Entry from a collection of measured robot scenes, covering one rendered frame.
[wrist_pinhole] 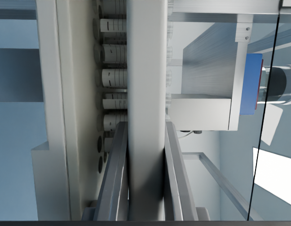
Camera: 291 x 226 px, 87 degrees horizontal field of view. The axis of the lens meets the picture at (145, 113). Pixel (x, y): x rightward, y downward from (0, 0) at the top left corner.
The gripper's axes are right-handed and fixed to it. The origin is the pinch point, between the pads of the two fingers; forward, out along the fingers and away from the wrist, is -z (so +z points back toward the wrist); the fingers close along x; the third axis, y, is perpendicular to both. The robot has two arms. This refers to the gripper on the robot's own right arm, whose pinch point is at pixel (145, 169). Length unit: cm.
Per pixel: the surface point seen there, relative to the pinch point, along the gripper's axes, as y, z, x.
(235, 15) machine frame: -2.1, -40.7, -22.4
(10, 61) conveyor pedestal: 14, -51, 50
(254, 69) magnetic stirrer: 13, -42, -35
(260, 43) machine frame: 16, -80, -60
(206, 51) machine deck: 14, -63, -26
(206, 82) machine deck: 24, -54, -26
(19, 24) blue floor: 18, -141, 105
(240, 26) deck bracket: 1, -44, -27
